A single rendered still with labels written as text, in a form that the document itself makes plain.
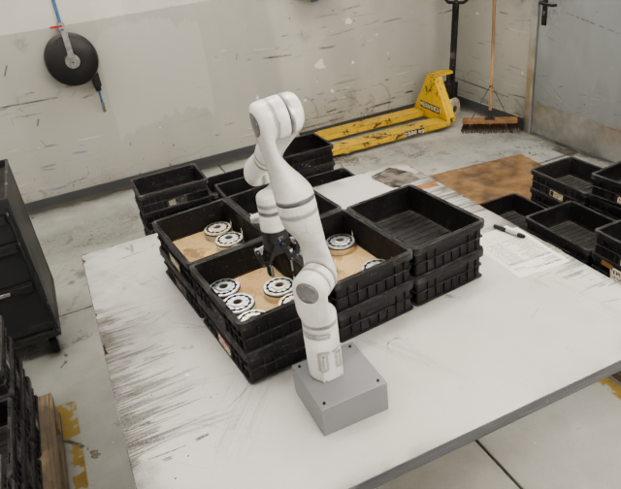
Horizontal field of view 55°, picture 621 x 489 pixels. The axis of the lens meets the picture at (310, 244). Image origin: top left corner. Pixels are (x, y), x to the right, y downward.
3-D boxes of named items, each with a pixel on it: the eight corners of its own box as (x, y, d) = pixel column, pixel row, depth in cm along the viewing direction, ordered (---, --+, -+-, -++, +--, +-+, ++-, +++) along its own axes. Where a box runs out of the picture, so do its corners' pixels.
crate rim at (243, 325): (333, 292, 174) (332, 285, 173) (240, 333, 163) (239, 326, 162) (271, 241, 206) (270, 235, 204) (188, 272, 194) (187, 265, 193)
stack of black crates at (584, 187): (621, 236, 325) (631, 179, 308) (578, 252, 316) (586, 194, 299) (565, 209, 358) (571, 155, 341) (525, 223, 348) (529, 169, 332)
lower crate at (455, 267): (484, 278, 208) (485, 248, 202) (416, 310, 196) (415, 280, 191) (411, 236, 239) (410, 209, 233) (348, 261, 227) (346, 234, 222)
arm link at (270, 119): (254, 108, 122) (284, 217, 134) (296, 93, 125) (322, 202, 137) (240, 101, 130) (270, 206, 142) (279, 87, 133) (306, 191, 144)
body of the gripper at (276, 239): (264, 234, 164) (269, 263, 168) (292, 225, 166) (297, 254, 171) (254, 223, 170) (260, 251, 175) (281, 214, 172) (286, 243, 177)
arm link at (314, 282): (321, 281, 140) (329, 338, 149) (337, 260, 147) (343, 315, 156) (286, 276, 144) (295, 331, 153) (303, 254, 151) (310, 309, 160)
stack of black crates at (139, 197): (209, 227, 388) (194, 162, 366) (222, 246, 364) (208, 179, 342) (147, 245, 376) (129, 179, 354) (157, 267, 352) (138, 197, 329)
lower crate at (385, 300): (416, 310, 196) (415, 280, 191) (340, 347, 185) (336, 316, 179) (348, 262, 227) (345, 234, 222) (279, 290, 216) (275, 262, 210)
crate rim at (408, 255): (414, 257, 186) (414, 250, 185) (333, 292, 175) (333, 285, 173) (344, 213, 217) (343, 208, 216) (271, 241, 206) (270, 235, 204)
